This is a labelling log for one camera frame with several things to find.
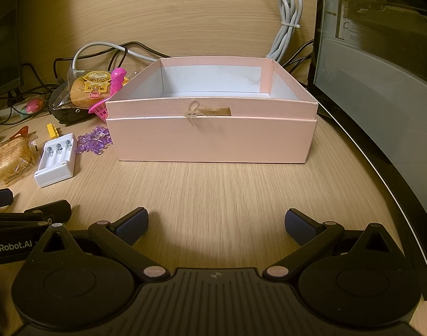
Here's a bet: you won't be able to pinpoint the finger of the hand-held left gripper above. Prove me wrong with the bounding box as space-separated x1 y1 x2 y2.
0 188 14 210
0 199 72 225

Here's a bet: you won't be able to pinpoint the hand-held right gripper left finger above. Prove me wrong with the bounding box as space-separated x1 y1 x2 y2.
42 207 169 282

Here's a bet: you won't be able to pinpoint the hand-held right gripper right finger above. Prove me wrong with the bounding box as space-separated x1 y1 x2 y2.
264 208 392 282

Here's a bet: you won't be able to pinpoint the square cake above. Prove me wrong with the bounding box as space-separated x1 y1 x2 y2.
0 133 39 185

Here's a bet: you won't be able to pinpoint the white battery charger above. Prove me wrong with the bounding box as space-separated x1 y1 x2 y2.
34 132 77 188

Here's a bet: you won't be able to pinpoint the purple bead bracelet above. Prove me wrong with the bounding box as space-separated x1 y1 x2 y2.
76 124 113 155

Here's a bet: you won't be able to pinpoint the black plush toy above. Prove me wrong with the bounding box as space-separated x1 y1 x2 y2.
48 84 95 125

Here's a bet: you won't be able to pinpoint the pink and green toy ball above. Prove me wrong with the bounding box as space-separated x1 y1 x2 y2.
19 98 45 115

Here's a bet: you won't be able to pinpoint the pink cardboard box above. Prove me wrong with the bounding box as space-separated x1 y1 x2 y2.
105 56 318 164

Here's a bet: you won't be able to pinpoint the round bread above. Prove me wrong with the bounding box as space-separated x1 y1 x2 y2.
56 66 130 111

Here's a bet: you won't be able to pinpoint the pink plastic toy basket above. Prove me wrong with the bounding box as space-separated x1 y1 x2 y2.
88 67 129 122

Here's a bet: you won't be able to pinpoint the white power strip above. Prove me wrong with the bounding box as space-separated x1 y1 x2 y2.
0 93 35 119

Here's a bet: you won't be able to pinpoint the black monitor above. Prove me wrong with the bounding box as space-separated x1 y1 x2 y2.
0 0 25 103

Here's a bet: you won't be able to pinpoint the grey looped cable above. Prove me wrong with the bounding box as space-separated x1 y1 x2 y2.
72 41 172 70

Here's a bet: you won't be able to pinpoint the black cable by computer case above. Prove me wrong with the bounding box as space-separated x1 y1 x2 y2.
281 38 317 89

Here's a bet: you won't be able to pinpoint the tangled black cables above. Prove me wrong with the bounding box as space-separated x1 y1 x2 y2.
0 40 172 127

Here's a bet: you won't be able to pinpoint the grey bundled cable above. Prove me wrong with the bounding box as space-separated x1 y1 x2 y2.
265 0 302 61

